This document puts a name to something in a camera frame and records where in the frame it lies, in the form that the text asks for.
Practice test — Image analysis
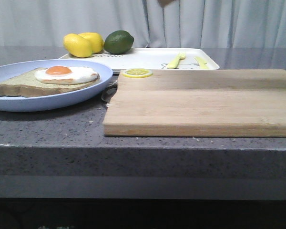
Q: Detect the toast bread slice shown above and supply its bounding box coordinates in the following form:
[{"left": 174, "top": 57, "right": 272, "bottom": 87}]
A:
[
  {"left": 158, "top": 0, "right": 174, "bottom": 8},
  {"left": 0, "top": 68, "right": 101, "bottom": 97}
]

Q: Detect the rear yellow lemon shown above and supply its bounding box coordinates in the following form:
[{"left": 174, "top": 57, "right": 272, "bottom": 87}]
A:
[{"left": 79, "top": 32, "right": 104, "bottom": 54}]

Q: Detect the white grey curtain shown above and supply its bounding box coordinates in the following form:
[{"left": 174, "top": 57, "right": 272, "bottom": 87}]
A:
[{"left": 0, "top": 0, "right": 286, "bottom": 48}]

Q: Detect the wooden cutting board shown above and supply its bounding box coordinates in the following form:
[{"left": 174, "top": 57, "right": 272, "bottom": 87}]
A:
[{"left": 103, "top": 69, "right": 286, "bottom": 137}]

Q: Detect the metal cutting board handle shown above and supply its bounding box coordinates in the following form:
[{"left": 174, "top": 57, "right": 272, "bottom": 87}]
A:
[{"left": 101, "top": 80, "right": 118, "bottom": 107}]

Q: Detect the yellow lemon slice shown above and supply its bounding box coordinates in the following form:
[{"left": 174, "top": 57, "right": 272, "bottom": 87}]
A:
[{"left": 122, "top": 68, "right": 153, "bottom": 78}]

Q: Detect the fried egg with yolk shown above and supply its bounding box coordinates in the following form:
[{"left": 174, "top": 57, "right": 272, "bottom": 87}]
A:
[{"left": 35, "top": 65, "right": 99, "bottom": 85}]

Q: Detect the yellow plastic fork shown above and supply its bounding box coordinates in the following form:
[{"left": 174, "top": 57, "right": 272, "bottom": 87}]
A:
[{"left": 166, "top": 52, "right": 185, "bottom": 69}]

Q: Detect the white rectangular tray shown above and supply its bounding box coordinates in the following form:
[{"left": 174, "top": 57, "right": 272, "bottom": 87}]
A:
[{"left": 57, "top": 47, "right": 220, "bottom": 71}]

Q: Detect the light blue round plate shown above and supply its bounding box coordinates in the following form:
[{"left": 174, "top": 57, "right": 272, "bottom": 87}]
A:
[{"left": 0, "top": 59, "right": 113, "bottom": 112}]

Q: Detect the green lime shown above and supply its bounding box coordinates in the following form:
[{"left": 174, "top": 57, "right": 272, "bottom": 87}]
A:
[{"left": 104, "top": 30, "right": 134, "bottom": 54}]

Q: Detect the yellow plastic knife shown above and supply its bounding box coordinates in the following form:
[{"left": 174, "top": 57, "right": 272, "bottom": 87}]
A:
[{"left": 195, "top": 56, "right": 209, "bottom": 69}]

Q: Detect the front yellow lemon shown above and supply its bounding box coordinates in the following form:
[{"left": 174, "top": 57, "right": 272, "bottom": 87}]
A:
[{"left": 63, "top": 33, "right": 93, "bottom": 58}]

